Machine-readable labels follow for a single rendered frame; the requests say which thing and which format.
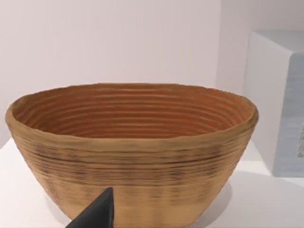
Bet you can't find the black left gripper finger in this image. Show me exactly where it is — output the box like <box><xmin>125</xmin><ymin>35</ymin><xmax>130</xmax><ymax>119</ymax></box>
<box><xmin>64</xmin><ymin>187</ymin><xmax>114</xmax><ymax>228</ymax></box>

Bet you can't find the brown woven basket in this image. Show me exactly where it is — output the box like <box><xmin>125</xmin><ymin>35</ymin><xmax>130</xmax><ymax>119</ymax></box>
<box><xmin>4</xmin><ymin>82</ymin><xmax>259</xmax><ymax>228</ymax></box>

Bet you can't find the pale grey cabinet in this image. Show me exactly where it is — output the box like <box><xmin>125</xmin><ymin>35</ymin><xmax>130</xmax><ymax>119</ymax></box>
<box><xmin>244</xmin><ymin>29</ymin><xmax>304</xmax><ymax>178</ymax></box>

